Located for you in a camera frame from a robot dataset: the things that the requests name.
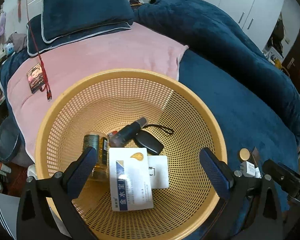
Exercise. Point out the dark blue velvet blanket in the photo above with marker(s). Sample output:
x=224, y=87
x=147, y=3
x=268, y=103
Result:
x=256, y=105

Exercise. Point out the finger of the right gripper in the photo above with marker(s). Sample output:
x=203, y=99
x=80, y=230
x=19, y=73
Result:
x=288, y=179

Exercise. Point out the black car key fob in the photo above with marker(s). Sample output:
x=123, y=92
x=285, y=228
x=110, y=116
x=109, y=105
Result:
x=144, y=139

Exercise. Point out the white blue medicine box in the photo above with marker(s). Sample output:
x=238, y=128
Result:
x=130, y=186

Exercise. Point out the orange plastic basket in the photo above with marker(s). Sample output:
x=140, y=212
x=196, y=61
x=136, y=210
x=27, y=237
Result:
x=107, y=102

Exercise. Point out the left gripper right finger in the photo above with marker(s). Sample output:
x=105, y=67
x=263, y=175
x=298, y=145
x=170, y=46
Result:
x=249, y=209

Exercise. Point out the small jar with orange lid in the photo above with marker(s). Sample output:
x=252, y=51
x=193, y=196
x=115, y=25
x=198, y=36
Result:
x=244, y=155

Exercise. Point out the white power adapter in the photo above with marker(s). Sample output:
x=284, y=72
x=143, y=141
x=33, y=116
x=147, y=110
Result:
x=158, y=171

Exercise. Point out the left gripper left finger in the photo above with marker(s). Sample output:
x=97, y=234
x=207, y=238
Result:
x=34, y=218

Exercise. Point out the pink blanket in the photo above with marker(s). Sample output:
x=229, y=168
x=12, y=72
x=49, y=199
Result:
x=138, y=48

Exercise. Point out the dark blue pillow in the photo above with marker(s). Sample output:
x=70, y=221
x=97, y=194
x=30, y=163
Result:
x=63, y=17
x=36, y=44

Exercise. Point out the small picture card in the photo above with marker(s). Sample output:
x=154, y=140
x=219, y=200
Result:
x=35, y=78

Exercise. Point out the brown wooden comb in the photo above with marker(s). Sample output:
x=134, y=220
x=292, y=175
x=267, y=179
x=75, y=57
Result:
x=255, y=157

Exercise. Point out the white rectangular box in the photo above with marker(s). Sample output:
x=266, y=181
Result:
x=249, y=170

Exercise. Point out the glass jar with metal lid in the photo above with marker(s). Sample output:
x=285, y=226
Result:
x=99, y=143

